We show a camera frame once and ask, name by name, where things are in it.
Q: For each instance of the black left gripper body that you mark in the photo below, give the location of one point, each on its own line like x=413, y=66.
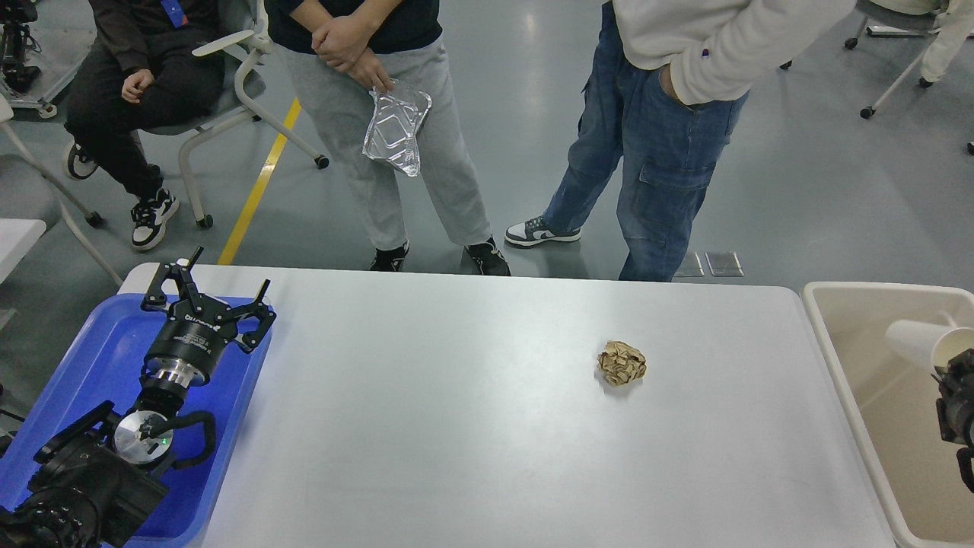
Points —
x=192, y=340

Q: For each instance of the white paper cup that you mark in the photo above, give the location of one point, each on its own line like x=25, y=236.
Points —
x=928, y=346

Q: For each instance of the grey office chair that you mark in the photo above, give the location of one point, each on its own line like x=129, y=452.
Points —
x=243, y=46

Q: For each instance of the person in blue jeans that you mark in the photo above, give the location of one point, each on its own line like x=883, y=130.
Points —
x=664, y=93

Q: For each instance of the metal floor plate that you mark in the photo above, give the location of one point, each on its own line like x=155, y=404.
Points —
x=716, y=264

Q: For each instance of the person in black clothes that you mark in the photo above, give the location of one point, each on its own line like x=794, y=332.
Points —
x=141, y=73

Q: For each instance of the crumpled brown paper ball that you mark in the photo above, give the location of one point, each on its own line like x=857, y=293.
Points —
x=621, y=363

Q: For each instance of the blue plastic tray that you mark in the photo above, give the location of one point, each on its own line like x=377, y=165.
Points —
x=104, y=364

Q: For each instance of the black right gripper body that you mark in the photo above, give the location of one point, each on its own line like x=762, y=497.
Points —
x=955, y=409

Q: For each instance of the white side table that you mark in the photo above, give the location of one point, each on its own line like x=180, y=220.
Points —
x=18, y=235

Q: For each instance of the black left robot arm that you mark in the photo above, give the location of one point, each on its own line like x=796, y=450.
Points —
x=129, y=442

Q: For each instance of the beige plastic bin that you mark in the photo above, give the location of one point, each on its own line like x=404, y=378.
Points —
x=890, y=403

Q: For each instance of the black equipment on cart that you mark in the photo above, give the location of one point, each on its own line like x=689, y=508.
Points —
x=43, y=46

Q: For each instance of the person in grey sweatpants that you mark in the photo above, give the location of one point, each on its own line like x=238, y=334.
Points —
x=374, y=77

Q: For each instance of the grey chair at left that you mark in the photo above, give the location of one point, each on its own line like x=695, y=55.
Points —
x=30, y=191

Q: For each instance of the silver foil tray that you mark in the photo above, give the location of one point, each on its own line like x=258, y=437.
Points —
x=392, y=135

